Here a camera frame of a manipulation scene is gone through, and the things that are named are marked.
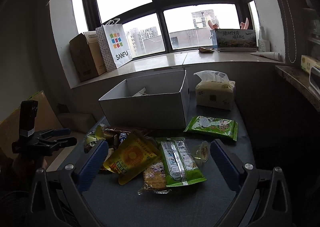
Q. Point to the dotted paper bag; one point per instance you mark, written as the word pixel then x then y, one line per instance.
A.
pixel 105 49

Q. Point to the brown cardboard box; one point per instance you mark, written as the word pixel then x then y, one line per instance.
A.
pixel 86 55

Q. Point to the white framed mirror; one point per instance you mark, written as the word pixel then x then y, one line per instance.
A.
pixel 314 79

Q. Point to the small beige tissue box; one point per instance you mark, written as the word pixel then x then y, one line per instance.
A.
pixel 307 62

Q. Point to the white tube on sill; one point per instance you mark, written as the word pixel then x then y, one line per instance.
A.
pixel 276 56

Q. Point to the yellow cracker packet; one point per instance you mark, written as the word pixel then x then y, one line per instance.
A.
pixel 154 179

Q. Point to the small wrapper on sill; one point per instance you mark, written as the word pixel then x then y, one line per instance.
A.
pixel 206 50

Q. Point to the yellow orange snack pouch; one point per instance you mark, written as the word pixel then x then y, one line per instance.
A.
pixel 132 157

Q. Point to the soft tissue pack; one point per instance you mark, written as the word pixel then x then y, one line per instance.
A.
pixel 215 90

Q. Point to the green wet wipes pack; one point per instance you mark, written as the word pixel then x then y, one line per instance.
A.
pixel 224 128

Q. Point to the printed tissue box on sill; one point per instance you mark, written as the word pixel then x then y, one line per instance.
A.
pixel 234 40

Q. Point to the small jelly cup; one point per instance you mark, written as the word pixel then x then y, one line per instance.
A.
pixel 201 152

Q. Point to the white bottle on sill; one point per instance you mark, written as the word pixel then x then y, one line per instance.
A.
pixel 263 43

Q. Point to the white SANFU paper bag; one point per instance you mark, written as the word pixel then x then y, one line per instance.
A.
pixel 117 42

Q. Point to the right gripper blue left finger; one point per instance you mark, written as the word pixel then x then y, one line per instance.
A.
pixel 89 165

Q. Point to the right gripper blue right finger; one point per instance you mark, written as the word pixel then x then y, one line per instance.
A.
pixel 225 165

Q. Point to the dark brown snack bag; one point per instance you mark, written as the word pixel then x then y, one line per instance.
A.
pixel 113 135

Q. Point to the white cardboard storage box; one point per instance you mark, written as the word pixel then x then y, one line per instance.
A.
pixel 158 102

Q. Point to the long green snack pack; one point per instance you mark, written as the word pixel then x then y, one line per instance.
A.
pixel 179 165

